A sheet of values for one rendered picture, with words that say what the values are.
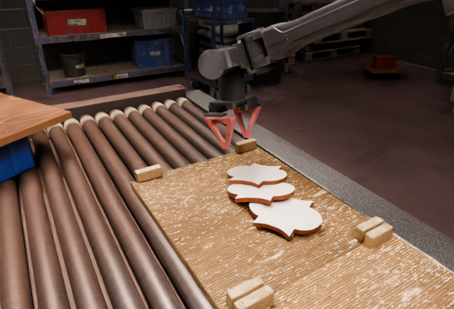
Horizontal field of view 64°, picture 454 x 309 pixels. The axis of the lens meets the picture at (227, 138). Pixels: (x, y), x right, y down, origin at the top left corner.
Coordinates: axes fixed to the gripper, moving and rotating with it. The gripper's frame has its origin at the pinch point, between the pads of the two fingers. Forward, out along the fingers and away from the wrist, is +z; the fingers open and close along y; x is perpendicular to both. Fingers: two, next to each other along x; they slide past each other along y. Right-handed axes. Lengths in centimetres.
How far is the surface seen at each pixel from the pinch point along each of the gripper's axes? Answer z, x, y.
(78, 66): -12, 341, 223
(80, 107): -5, 65, 10
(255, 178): 7.4, -5.8, -3.1
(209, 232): 12.3, -4.0, -19.4
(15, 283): 13.4, 17.4, -43.3
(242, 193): 8.4, -5.9, -9.1
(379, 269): 16.4, -32.2, -13.0
